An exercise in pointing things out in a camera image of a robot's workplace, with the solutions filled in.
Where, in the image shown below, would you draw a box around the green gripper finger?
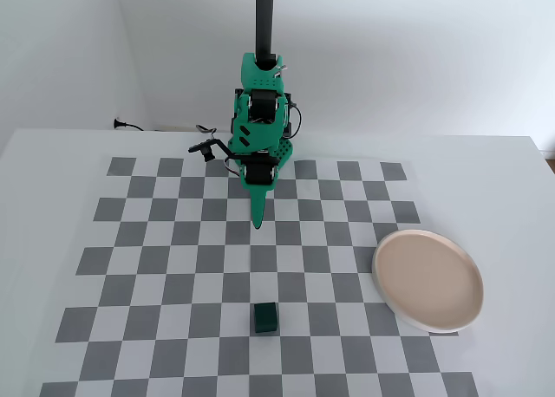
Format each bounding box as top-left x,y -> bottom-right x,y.
240,156 -> 279,231

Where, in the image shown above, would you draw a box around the black gripper body with motor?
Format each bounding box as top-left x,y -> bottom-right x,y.
247,152 -> 275,184

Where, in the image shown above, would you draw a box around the dark green cube dice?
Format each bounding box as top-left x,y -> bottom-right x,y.
252,302 -> 278,335

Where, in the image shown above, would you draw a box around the round beige plate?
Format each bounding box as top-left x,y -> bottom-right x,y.
371,229 -> 485,334

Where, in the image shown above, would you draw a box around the white power strip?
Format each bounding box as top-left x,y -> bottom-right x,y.
153,122 -> 199,133

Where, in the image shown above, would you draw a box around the grey white checkered mat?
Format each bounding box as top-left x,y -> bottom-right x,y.
41,156 -> 480,397

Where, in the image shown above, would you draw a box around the black vertical pole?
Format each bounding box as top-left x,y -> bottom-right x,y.
254,0 -> 277,64

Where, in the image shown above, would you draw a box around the white striped gripper servo wire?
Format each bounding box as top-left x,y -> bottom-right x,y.
223,156 -> 244,178

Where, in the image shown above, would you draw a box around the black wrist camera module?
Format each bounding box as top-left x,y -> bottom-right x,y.
187,139 -> 238,163

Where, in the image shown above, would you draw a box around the black servo cable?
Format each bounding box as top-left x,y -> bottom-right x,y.
288,103 -> 303,139

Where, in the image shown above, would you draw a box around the black wall plug with cable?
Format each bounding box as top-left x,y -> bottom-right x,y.
113,117 -> 147,133

